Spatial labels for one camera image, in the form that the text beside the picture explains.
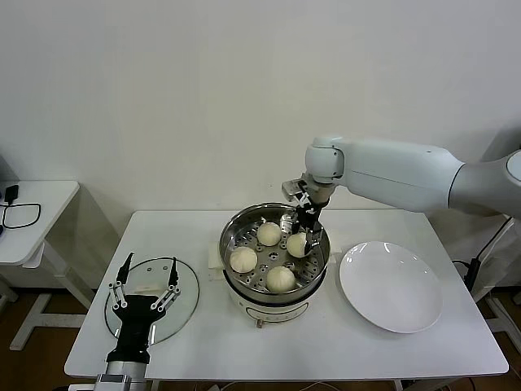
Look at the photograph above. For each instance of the white round plate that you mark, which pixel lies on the white round plate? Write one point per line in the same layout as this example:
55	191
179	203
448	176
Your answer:
390	285

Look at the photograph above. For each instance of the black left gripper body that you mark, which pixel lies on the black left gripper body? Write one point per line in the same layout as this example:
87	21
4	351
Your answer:
136	323

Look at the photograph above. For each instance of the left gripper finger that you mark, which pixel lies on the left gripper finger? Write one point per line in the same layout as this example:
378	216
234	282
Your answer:
127	266
174	273

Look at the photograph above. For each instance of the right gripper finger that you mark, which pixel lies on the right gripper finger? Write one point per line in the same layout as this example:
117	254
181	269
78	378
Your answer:
314	238
297	228

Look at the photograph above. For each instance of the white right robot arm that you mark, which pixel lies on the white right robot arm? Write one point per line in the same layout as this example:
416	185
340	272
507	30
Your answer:
386	171

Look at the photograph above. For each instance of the white electric cooker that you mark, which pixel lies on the white electric cooker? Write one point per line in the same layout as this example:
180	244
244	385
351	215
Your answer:
277	311

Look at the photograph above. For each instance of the black power adapter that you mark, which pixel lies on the black power adapter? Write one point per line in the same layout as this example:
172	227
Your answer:
12	193

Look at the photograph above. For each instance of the round glass lid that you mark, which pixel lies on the round glass lid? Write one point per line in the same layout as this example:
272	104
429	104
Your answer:
187	285

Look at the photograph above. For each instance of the white side table with adapter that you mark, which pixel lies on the white side table with adapter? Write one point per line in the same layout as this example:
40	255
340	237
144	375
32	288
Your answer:
49	203

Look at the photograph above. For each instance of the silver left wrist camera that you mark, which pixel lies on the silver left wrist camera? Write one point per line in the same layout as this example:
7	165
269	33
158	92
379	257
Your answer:
114	380

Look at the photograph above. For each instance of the white steamed baozi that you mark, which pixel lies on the white steamed baozi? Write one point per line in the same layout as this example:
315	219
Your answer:
243	259
268	234
281	279
297	246

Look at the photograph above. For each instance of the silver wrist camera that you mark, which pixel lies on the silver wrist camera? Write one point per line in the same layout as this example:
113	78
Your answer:
291	188
114	380

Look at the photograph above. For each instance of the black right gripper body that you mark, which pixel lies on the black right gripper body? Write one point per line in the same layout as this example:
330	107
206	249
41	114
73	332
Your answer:
307	213

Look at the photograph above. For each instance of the white side table with laptop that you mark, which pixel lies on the white side table with laptop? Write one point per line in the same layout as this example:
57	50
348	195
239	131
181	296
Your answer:
494	309

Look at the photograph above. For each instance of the stainless steel steamer basket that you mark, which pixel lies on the stainless steel steamer basket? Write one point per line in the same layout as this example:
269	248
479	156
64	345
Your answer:
317	260

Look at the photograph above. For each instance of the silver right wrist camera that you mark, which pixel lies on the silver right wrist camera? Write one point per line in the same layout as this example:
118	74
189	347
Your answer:
291	188

